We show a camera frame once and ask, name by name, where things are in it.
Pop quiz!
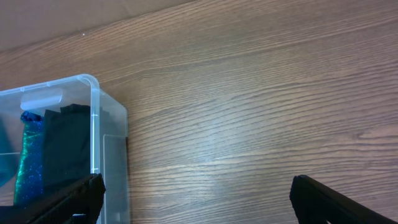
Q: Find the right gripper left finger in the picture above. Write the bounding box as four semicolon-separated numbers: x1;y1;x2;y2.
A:
1;174;106;224

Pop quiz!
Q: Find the clear plastic container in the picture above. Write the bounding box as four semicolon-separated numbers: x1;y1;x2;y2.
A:
1;74;130;223

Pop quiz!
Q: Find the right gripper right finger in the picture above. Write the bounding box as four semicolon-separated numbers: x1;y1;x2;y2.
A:
289;175;397;224

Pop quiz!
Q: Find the sparkly blue garment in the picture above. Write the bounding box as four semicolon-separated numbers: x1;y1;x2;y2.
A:
14;111;44;205

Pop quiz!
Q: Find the black cloth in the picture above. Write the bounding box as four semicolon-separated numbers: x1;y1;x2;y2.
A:
41;104;93;196

